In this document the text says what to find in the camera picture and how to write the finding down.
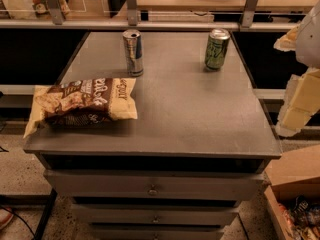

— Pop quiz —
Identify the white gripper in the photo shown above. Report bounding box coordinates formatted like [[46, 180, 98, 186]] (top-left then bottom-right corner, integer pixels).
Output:
[[273, 1, 320, 137]]

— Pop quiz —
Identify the green soda can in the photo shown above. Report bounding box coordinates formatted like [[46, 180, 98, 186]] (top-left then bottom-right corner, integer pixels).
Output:
[[205, 28, 230, 71]]

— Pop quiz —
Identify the silver blue redbull can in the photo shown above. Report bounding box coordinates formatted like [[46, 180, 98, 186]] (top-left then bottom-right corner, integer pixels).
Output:
[[122, 29, 143, 77]]

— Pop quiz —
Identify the grey drawer cabinet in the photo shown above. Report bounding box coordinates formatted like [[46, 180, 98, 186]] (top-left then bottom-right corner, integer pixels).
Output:
[[25, 32, 280, 240]]

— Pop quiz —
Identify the cardboard box with snacks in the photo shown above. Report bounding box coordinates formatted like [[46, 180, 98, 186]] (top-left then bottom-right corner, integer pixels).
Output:
[[264, 145, 320, 240]]

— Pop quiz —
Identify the top drawer knob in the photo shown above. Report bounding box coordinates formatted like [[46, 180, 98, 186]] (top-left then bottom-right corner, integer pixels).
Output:
[[148, 185, 158, 196]]

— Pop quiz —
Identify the drawer knob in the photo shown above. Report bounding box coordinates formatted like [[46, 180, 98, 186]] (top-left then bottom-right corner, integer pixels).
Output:
[[152, 216, 160, 224], [148, 185, 158, 196]]

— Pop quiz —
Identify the middle drawer knob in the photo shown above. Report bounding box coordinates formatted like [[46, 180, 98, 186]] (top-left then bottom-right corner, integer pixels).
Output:
[[152, 216, 160, 224]]

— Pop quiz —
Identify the brown chip bag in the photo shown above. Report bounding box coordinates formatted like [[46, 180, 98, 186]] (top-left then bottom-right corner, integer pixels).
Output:
[[24, 78, 138, 137]]

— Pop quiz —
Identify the metal railing frame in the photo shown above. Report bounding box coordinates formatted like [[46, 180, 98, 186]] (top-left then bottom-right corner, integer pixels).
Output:
[[0, 0, 307, 31]]

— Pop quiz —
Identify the black floor cable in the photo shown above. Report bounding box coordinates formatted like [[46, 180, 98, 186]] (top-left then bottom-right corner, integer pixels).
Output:
[[0, 205, 38, 240]]

